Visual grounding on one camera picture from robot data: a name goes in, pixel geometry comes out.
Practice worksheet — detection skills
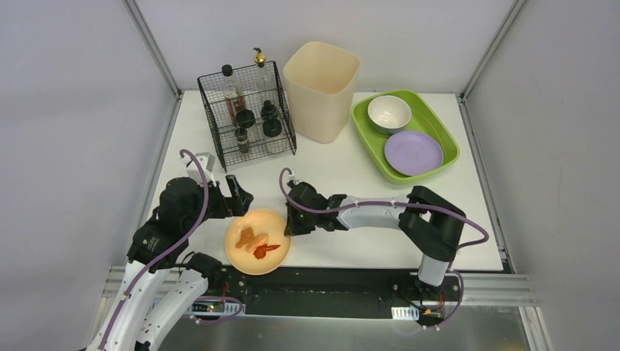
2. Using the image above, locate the black lid spice jar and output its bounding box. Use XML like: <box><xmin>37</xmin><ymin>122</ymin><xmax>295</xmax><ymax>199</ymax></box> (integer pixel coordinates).
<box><xmin>262</xmin><ymin>118</ymin><xmax>282</xmax><ymax>143</ymax></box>

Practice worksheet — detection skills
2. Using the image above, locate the red label sauce bottle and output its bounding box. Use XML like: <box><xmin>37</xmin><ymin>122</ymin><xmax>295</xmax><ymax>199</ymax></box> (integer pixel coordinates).
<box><xmin>222</xmin><ymin>64</ymin><xmax>246</xmax><ymax>124</ymax></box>

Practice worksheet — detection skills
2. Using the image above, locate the black lid seasoning jar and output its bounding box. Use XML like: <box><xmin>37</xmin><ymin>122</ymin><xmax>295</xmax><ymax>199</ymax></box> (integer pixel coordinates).
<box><xmin>235</xmin><ymin>108</ymin><xmax>256</xmax><ymax>129</ymax></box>

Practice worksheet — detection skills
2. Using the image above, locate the purple plate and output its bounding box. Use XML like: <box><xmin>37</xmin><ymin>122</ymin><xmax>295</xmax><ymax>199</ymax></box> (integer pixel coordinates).
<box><xmin>384</xmin><ymin>130</ymin><xmax>444</xmax><ymax>176</ymax></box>

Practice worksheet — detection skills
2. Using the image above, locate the white bowl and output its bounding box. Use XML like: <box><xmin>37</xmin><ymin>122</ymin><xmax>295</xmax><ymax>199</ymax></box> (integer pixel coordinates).
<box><xmin>367</xmin><ymin>95</ymin><xmax>412</xmax><ymax>135</ymax></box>

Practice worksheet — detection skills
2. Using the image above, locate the cream plastic bin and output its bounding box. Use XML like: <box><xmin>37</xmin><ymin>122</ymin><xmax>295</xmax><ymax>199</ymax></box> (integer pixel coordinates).
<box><xmin>283</xmin><ymin>42</ymin><xmax>360</xmax><ymax>144</ymax></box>

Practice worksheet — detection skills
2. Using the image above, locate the black wire rack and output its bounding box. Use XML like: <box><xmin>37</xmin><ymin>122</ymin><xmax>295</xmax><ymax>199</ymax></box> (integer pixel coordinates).
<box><xmin>197</xmin><ymin>61</ymin><xmax>298</xmax><ymax>170</ymax></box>

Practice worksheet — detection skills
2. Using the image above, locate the glossy lid spice jar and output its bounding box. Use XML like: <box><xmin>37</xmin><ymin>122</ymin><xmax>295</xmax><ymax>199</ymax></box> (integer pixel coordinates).
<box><xmin>260</xmin><ymin>99</ymin><xmax>279</xmax><ymax>121</ymax></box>

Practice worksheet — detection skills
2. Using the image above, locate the green plastic tub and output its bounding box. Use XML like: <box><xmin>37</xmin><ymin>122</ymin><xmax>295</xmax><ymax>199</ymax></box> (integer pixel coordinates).
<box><xmin>351</xmin><ymin>90</ymin><xmax>461</xmax><ymax>184</ymax></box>

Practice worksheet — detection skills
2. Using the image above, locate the small pepper shaker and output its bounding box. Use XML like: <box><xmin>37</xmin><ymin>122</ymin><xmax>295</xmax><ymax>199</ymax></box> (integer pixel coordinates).
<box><xmin>234</xmin><ymin>127</ymin><xmax>250</xmax><ymax>154</ymax></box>

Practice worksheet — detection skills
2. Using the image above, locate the fried chicken piece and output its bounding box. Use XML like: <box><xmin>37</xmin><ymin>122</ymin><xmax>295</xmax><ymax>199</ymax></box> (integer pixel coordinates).
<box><xmin>235</xmin><ymin>227</ymin><xmax>255</xmax><ymax>249</ymax></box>

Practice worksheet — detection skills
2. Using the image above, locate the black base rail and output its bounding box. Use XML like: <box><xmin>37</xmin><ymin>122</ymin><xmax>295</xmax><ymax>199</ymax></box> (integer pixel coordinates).
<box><xmin>190</xmin><ymin>265</ymin><xmax>461</xmax><ymax>320</ymax></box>

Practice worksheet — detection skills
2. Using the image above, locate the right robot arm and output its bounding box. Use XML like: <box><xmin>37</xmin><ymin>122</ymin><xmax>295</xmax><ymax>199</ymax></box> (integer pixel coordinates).
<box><xmin>284</xmin><ymin>181</ymin><xmax>466</xmax><ymax>287</ymax></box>

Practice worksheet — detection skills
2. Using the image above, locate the pink sausage slice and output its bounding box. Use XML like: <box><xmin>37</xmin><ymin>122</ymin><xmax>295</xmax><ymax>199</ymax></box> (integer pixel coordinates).
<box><xmin>246</xmin><ymin>233</ymin><xmax>269</xmax><ymax>253</ymax></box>

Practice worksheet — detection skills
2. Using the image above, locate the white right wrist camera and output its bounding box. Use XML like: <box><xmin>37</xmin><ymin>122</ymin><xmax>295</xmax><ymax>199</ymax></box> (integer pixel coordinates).
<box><xmin>287</xmin><ymin>171</ymin><xmax>301</xmax><ymax>189</ymax></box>

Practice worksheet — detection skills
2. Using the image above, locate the clear glass oil bottle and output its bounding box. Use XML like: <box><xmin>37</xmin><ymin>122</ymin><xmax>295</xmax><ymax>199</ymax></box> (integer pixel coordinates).
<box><xmin>253</xmin><ymin>47</ymin><xmax>276</xmax><ymax>102</ymax></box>

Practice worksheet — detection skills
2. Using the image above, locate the red shrimp piece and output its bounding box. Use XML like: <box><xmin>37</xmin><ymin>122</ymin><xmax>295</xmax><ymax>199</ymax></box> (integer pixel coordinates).
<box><xmin>253</xmin><ymin>244</ymin><xmax>280</xmax><ymax>260</ymax></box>

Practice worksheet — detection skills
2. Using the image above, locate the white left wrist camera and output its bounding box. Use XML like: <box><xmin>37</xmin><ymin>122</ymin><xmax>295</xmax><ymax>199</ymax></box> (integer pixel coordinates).
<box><xmin>186</xmin><ymin>152</ymin><xmax>216</xmax><ymax>186</ymax></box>

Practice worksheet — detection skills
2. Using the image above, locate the orange plate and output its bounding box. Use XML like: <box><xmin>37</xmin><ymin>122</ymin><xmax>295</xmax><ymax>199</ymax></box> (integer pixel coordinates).
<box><xmin>224</xmin><ymin>209</ymin><xmax>291</xmax><ymax>275</ymax></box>

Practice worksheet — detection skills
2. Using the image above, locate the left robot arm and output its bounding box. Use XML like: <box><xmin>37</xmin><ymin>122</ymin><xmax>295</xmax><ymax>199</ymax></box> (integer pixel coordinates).
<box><xmin>87</xmin><ymin>175</ymin><xmax>254</xmax><ymax>350</ymax></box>

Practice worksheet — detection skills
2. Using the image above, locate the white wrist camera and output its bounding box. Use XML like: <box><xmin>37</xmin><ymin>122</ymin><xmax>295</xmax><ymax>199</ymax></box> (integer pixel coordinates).
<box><xmin>287</xmin><ymin>171</ymin><xmax>301</xmax><ymax>189</ymax></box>
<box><xmin>186</xmin><ymin>152</ymin><xmax>216</xmax><ymax>186</ymax></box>

